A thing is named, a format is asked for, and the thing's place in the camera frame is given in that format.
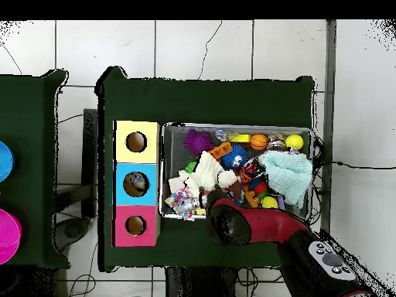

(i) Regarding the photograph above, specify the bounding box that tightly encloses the cream knitted cloth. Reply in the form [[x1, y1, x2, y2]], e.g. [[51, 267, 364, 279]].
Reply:
[[178, 150, 238, 199]]

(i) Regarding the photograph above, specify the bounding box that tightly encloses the crushed clear plastic cup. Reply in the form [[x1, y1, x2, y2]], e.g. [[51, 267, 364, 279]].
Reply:
[[128, 172, 146, 186]]

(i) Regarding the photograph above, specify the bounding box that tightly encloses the wooden box with three holes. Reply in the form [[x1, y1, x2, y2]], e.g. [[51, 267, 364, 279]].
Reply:
[[111, 119, 162, 248]]

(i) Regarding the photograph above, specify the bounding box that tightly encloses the purple spiky toy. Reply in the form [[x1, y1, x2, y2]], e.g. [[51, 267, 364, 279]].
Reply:
[[181, 128, 215, 156]]

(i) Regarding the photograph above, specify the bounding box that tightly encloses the large blue spiky ball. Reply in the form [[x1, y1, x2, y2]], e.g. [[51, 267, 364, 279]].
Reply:
[[220, 144, 249, 172]]

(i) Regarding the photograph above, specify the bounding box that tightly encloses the crumpled clear plastic wrapper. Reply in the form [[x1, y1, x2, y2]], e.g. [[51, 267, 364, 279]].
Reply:
[[215, 128, 240, 142]]

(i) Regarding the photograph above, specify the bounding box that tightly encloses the dark green table cloth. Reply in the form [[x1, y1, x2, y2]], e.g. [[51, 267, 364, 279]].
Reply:
[[94, 65, 316, 273], [0, 68, 70, 268]]

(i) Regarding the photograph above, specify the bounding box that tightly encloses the orange toy basketball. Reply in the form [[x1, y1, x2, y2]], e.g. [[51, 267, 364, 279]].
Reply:
[[249, 133, 269, 152]]

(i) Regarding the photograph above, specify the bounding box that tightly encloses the yellow foam ball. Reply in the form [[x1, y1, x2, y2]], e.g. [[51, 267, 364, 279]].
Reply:
[[285, 134, 305, 152], [260, 196, 279, 210]]

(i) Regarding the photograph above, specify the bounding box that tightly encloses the light blue knitted cloth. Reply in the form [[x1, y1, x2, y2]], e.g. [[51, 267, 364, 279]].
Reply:
[[258, 150, 314, 209]]

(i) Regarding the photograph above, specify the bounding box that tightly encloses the blue round container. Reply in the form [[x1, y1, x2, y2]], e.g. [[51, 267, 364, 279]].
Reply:
[[0, 140, 15, 183]]

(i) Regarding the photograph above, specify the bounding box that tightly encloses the magenta round container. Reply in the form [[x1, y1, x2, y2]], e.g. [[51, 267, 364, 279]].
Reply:
[[0, 208, 22, 266]]

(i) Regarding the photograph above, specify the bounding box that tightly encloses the silver wire mesh bin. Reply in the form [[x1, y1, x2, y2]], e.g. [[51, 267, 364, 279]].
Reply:
[[159, 121, 315, 223]]

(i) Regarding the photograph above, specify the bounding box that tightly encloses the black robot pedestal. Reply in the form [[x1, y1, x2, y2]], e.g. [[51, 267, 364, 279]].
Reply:
[[165, 266, 239, 297]]

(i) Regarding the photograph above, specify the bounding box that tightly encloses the black cable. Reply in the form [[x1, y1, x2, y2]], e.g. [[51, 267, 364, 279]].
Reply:
[[313, 160, 396, 170]]

